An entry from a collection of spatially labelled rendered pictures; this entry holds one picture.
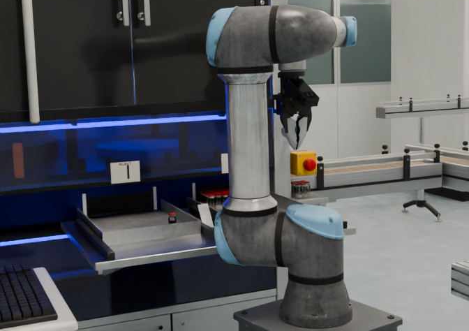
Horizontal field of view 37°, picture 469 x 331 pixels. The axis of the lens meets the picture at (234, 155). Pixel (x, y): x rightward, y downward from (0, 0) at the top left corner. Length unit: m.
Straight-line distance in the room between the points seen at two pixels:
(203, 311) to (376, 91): 5.96
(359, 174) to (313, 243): 1.10
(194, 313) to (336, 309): 0.82
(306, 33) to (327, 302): 0.53
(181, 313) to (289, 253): 0.82
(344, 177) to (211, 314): 0.67
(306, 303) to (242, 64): 0.50
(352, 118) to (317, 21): 6.41
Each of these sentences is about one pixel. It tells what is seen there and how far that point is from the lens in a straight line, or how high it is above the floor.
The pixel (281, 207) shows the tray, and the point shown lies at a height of 0.88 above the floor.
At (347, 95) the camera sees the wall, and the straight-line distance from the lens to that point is 7.76.
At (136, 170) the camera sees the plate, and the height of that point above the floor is 1.02.
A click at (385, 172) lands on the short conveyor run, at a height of 0.92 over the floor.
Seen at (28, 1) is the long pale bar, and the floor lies 1.49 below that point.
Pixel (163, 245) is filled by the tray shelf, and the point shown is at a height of 0.88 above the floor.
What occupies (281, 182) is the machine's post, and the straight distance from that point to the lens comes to 2.24.
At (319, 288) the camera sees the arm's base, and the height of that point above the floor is 0.87.
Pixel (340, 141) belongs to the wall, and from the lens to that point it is 7.75.
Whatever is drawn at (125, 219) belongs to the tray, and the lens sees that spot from 2.08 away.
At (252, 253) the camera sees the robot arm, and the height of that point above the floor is 0.93.
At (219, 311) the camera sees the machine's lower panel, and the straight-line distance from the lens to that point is 2.25.
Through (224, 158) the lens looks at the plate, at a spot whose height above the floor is 1.04.
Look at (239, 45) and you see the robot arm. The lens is 1.40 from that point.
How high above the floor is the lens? 1.33
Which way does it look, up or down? 8 degrees down
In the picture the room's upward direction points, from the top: 2 degrees counter-clockwise
